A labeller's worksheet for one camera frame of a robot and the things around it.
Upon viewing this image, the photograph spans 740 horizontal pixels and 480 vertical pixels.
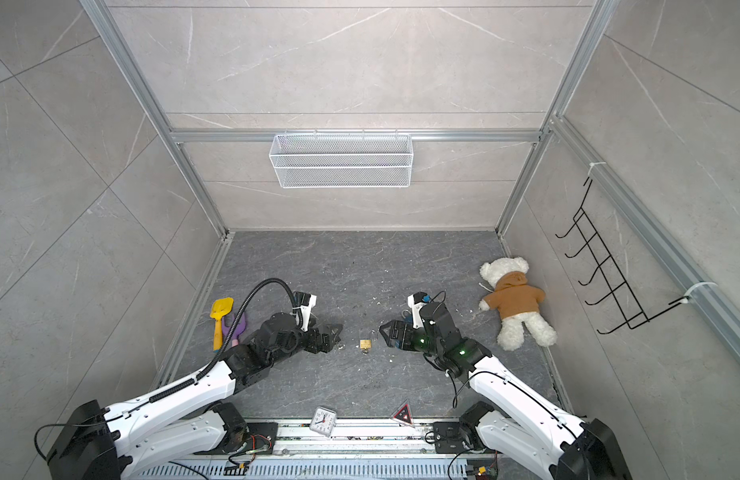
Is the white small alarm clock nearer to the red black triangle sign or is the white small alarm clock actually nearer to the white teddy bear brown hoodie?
the red black triangle sign

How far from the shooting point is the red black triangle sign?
77 cm

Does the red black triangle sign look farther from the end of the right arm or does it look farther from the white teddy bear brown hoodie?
the white teddy bear brown hoodie

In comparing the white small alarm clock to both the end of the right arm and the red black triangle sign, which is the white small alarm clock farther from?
the end of the right arm

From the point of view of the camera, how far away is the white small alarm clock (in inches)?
29.4

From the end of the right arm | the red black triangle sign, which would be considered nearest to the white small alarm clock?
the red black triangle sign

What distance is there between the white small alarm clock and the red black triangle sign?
16cm

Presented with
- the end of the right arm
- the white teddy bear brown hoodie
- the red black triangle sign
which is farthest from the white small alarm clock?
the white teddy bear brown hoodie

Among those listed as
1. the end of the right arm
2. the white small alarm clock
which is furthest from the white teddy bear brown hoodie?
the white small alarm clock

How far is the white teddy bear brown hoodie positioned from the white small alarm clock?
1.75 ft

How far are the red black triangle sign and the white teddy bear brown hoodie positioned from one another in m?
0.34

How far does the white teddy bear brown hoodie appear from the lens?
0.90m

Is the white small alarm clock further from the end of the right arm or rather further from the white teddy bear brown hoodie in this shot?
the white teddy bear brown hoodie
